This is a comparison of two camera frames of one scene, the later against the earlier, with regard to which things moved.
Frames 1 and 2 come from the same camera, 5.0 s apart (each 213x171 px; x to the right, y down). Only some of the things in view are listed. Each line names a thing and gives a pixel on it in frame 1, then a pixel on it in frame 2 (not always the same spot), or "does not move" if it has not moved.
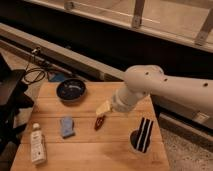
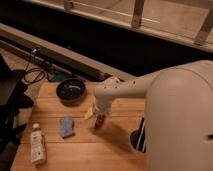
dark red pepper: x=99 y=122 does not move
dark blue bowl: x=70 y=89 does not move
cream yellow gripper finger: x=104 y=108 → x=89 y=113
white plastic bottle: x=37 y=145 does not move
